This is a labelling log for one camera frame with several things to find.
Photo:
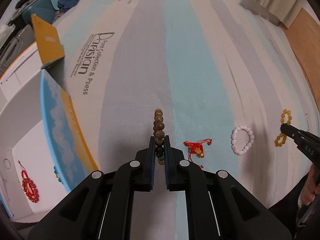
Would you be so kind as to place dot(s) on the white blue cardboard box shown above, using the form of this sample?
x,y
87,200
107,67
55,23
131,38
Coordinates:
x,y
43,151

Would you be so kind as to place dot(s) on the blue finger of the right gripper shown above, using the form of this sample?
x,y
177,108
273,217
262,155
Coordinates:
x,y
295,134

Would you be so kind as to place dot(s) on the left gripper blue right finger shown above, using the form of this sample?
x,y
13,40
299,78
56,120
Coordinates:
x,y
172,158

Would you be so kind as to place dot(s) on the grey suitcase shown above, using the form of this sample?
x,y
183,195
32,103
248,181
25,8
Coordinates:
x,y
16,46

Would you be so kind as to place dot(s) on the right hand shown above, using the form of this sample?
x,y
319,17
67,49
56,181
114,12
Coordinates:
x,y
310,189

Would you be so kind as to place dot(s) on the teal suitcase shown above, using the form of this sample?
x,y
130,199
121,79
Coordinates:
x,y
44,9

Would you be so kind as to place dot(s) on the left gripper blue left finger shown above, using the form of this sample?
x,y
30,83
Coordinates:
x,y
146,169

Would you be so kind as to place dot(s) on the striped bed sheet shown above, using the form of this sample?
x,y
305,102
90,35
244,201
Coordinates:
x,y
215,69

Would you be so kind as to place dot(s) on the beige curtain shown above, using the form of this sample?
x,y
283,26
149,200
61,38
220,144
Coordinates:
x,y
278,12

